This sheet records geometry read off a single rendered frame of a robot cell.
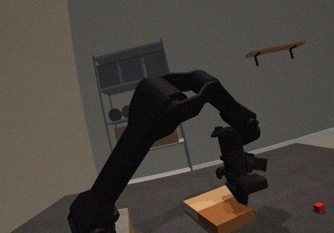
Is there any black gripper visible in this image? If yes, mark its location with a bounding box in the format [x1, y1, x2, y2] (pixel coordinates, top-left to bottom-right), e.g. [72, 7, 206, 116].
[216, 148, 268, 206]

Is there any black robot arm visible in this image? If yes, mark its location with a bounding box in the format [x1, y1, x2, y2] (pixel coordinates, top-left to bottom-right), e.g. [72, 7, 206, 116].
[67, 70, 260, 233]

